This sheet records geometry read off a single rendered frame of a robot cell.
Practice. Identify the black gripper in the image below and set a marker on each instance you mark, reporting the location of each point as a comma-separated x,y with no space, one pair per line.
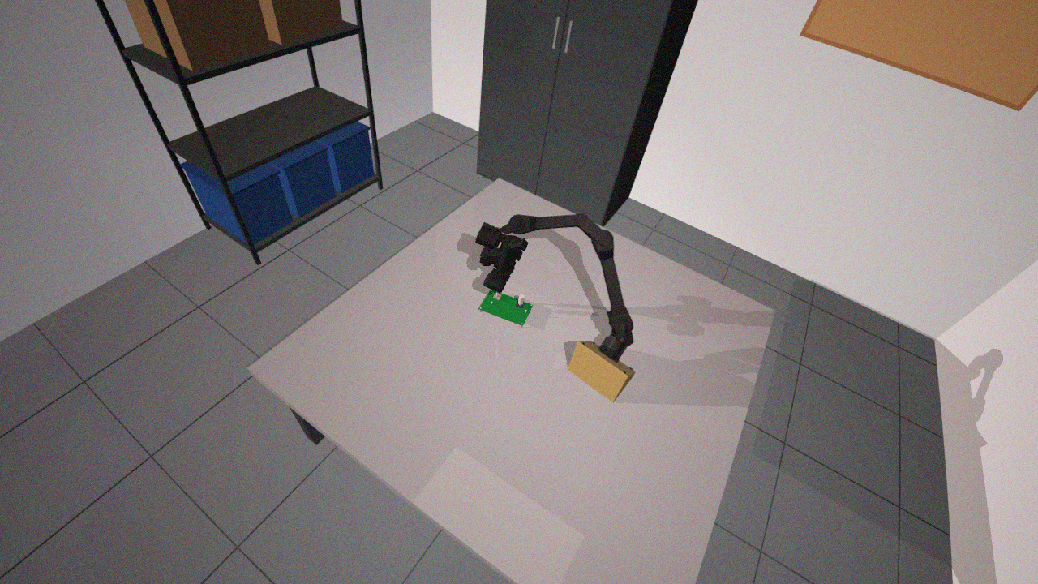
496,280

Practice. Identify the green circuit board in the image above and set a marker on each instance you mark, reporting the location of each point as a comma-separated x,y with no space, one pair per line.
506,307

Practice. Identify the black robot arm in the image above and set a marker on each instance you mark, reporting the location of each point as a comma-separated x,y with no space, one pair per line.
619,319

